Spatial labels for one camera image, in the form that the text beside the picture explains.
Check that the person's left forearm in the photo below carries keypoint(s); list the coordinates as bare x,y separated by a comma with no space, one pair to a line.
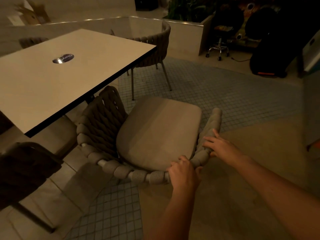
172,212

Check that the white stone planter box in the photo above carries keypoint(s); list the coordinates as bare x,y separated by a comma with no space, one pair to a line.
186,37

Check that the person's right forearm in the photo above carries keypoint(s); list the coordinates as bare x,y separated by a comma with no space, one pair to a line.
277,194

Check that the round dark table sticker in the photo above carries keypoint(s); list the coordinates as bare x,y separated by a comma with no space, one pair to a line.
63,58

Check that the green leafy plant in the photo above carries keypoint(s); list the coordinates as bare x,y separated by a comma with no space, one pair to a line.
187,8

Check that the large black speaker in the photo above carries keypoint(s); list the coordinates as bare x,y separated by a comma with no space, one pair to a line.
271,42

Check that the person's right hand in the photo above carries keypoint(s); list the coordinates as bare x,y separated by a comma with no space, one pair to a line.
223,149

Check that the person's left thumb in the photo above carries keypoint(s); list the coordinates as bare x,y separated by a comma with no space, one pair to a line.
198,172

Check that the person's left hand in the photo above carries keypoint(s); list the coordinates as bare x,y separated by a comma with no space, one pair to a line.
183,174

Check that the person's right thumb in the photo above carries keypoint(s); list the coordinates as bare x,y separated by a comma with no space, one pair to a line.
213,154

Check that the cardboard box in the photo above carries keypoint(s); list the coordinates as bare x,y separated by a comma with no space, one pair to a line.
33,12

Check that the white rectangular table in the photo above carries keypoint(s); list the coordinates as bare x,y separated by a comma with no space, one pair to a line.
65,74

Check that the beige seat cushion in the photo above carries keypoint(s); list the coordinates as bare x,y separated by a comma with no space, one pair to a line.
160,132

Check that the black swivel stool chrome base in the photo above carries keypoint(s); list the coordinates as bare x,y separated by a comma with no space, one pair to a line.
222,27

